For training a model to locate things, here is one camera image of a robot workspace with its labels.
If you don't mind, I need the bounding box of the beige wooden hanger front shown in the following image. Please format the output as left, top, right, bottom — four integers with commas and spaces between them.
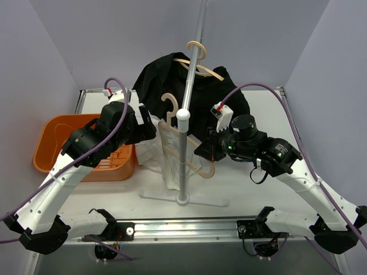
158, 93, 215, 179

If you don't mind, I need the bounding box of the beige wooden hanger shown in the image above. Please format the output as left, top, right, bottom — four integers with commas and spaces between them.
158, 93, 215, 179
173, 41, 224, 81

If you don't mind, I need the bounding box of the white pleated skirt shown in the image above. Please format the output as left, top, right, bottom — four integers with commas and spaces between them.
135, 116, 198, 190

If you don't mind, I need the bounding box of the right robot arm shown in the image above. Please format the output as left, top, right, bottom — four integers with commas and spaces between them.
194, 115, 366, 254

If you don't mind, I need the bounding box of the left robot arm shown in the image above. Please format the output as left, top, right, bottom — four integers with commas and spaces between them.
1, 101, 156, 255

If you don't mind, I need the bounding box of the beige wooden hanger rear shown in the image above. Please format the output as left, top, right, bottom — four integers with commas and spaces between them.
173, 41, 224, 81

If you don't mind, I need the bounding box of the silver clothes rack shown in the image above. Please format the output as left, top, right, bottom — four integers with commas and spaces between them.
139, 0, 229, 207

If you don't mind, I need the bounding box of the black garment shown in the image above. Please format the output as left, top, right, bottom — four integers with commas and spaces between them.
133, 52, 236, 141

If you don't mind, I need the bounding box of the orange plastic basket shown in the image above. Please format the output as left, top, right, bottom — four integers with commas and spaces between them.
33, 113, 136, 182

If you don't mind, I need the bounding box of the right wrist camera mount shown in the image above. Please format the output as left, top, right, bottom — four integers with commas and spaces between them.
210, 102, 233, 133

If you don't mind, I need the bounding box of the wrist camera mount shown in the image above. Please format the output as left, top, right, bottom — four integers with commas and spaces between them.
102, 88, 131, 104
210, 102, 233, 133

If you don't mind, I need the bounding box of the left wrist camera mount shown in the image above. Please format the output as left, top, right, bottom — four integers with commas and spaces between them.
102, 88, 131, 104

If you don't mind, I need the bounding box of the aluminium mounting rail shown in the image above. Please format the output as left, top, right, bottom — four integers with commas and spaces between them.
61, 219, 316, 246

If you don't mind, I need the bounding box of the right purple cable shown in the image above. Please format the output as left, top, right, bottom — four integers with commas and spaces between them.
219, 82, 367, 275

